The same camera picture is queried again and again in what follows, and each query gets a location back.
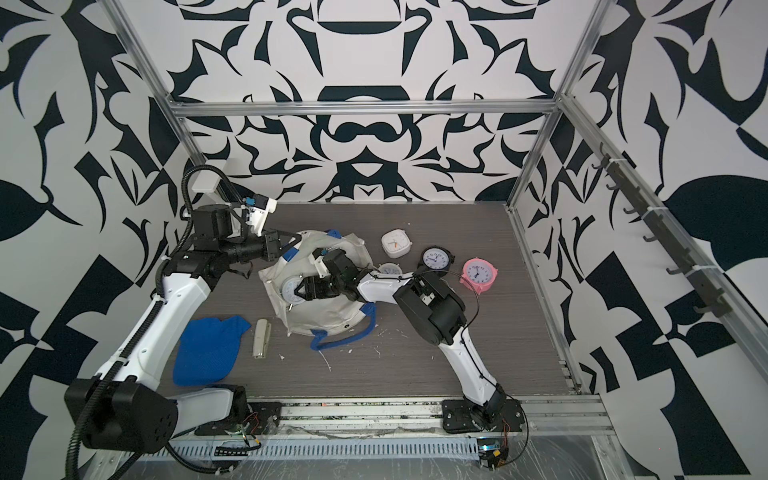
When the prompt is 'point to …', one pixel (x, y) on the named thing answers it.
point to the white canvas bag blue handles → (334, 320)
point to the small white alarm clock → (288, 291)
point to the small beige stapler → (261, 338)
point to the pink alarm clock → (478, 274)
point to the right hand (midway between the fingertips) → (301, 286)
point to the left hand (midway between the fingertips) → (297, 233)
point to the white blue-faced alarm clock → (390, 268)
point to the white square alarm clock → (396, 243)
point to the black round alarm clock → (436, 258)
